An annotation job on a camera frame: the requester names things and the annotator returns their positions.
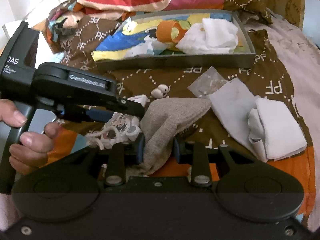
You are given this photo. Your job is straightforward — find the cartoon print drawstring pouch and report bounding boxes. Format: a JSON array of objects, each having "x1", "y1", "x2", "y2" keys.
[{"x1": 84, "y1": 94, "x2": 149, "y2": 151}]

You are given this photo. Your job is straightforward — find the white tissue pack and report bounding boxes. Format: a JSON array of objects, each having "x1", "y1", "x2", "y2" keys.
[{"x1": 176, "y1": 18, "x2": 239, "y2": 55}]

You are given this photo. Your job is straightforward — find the white earbuds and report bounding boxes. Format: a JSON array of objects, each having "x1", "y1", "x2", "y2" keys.
[{"x1": 150, "y1": 84, "x2": 170, "y2": 99}]

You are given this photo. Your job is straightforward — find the pink bed sheet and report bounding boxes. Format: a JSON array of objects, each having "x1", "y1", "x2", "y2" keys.
[{"x1": 240, "y1": 12, "x2": 319, "y2": 231}]

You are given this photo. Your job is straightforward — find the brown striped monkey quilt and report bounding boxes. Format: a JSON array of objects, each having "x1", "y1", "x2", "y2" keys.
[{"x1": 37, "y1": 0, "x2": 317, "y2": 221}]

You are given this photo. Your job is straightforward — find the orange knit sleeve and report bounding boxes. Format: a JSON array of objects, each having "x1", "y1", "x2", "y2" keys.
[{"x1": 156, "y1": 20, "x2": 187, "y2": 43}]

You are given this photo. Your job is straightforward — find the grey shallow tray box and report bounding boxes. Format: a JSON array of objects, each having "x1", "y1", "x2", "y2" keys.
[{"x1": 92, "y1": 9, "x2": 255, "y2": 69}]

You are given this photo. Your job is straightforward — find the white cloth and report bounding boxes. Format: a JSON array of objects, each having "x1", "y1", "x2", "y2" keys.
[{"x1": 248, "y1": 98, "x2": 307, "y2": 162}]

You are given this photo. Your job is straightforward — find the clear small plastic bag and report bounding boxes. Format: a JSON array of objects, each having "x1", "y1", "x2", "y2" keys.
[{"x1": 188, "y1": 67, "x2": 228, "y2": 98}]

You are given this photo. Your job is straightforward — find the grey linen drawstring pouch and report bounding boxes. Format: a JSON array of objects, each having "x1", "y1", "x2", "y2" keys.
[{"x1": 126, "y1": 98, "x2": 211, "y2": 178}]

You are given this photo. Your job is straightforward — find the colourful cartoon cloth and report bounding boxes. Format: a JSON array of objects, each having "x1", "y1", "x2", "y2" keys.
[{"x1": 91, "y1": 12, "x2": 238, "y2": 61}]

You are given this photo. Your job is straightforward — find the pale grey cloth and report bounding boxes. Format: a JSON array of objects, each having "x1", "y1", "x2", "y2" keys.
[{"x1": 207, "y1": 78, "x2": 268, "y2": 162}]

